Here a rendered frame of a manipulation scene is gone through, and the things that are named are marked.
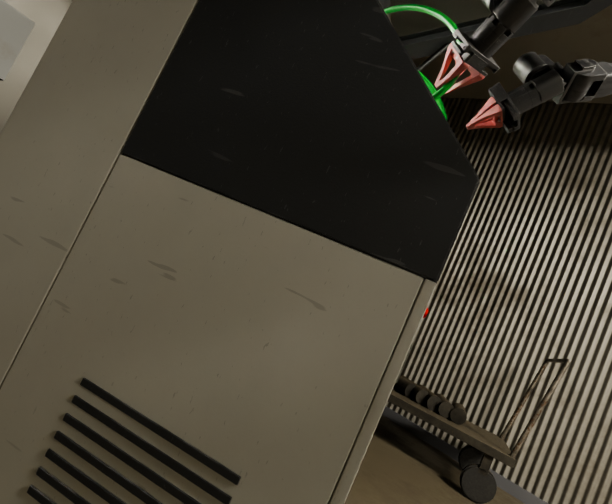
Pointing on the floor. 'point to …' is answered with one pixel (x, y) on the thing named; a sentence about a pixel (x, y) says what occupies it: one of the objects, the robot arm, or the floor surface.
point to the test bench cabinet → (197, 359)
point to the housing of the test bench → (56, 169)
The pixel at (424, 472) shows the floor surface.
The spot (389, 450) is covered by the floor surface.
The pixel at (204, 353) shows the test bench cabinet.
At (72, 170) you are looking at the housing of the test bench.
